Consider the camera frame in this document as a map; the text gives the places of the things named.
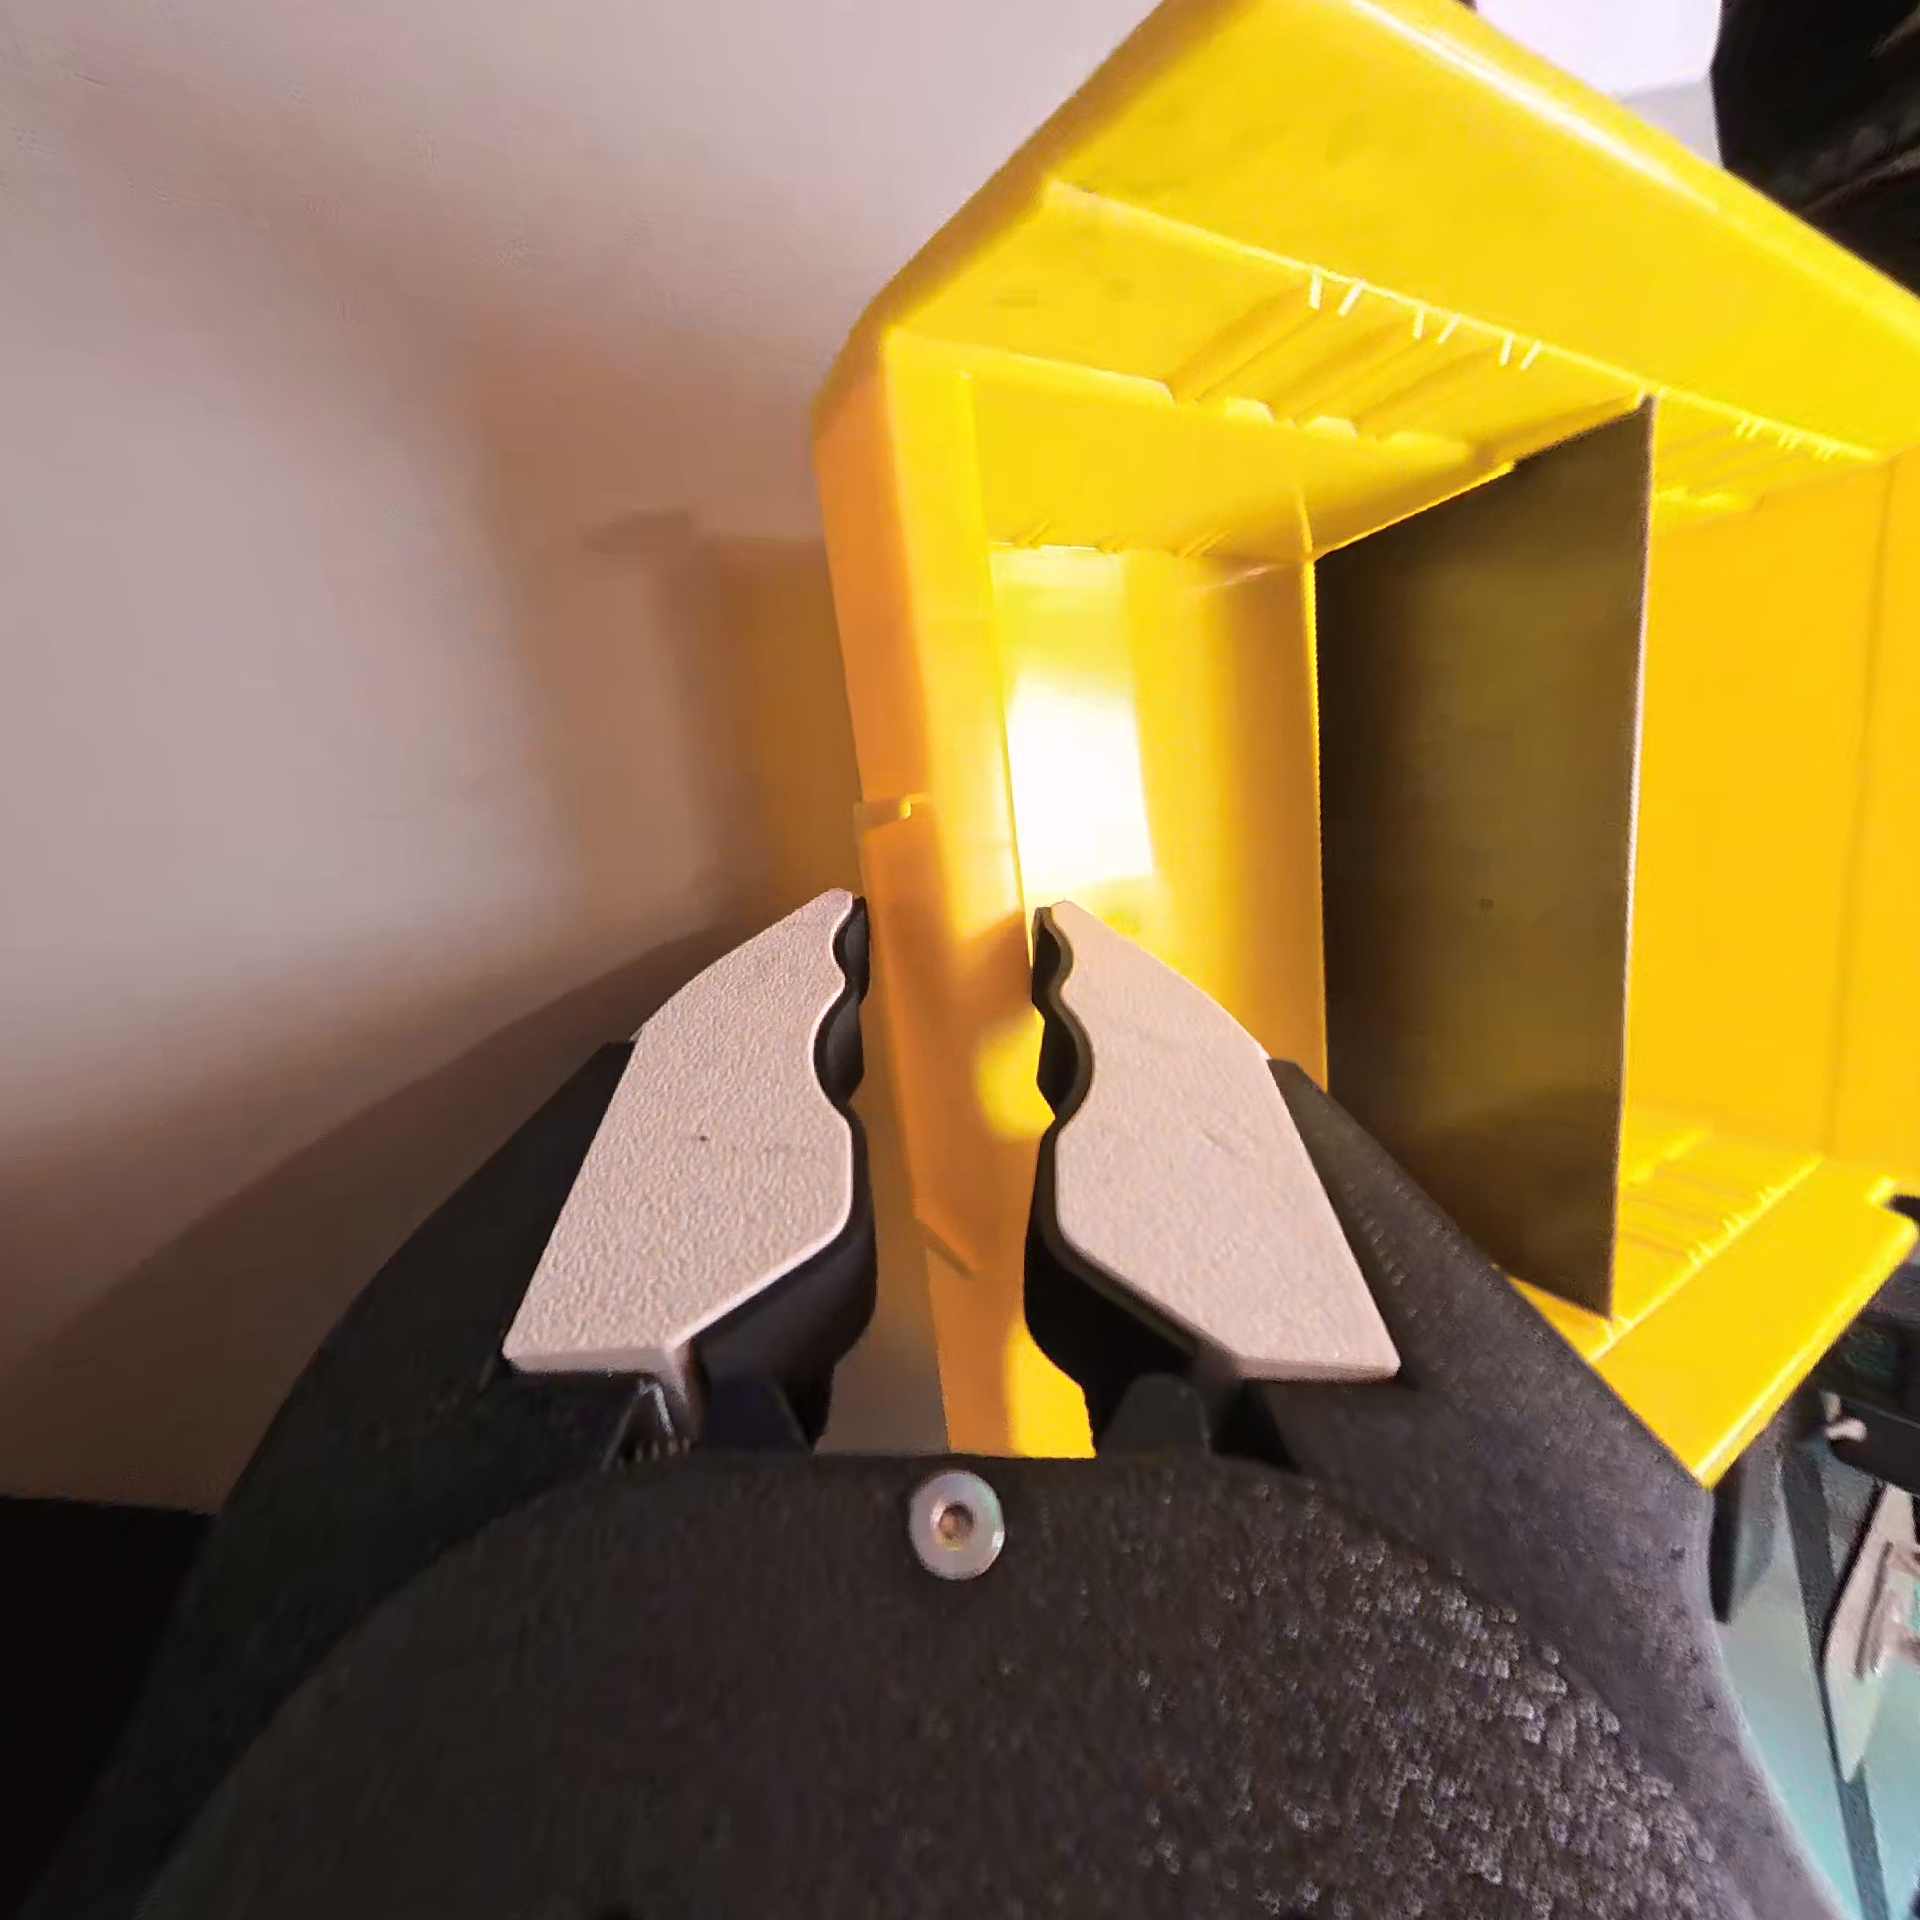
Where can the yellow plastic bin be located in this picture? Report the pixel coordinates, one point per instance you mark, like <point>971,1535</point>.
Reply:
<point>1199,225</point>

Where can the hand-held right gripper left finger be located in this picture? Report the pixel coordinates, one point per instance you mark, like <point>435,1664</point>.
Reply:
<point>707,1188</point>

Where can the grey bin divider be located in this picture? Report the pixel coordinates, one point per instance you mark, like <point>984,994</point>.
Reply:
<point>1469,900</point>

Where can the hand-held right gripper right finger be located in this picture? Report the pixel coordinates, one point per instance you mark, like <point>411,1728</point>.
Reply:
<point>1199,1199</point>

